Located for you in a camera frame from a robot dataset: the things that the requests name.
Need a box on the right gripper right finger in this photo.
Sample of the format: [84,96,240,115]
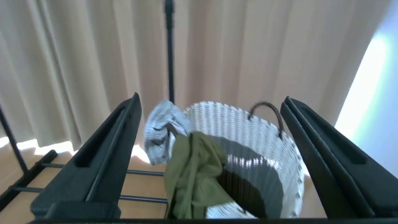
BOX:
[280,96,398,218]

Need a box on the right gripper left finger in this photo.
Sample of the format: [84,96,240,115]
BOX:
[30,92,142,220]

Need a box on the green printed sleeveless shirt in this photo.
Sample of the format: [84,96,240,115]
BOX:
[163,131,236,220]

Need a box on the white laundry basket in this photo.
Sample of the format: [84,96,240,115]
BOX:
[169,100,306,220]

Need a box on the black clothes rack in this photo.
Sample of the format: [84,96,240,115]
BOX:
[0,0,176,213]

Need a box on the pale grey garment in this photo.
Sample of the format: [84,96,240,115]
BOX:
[143,99,196,166]

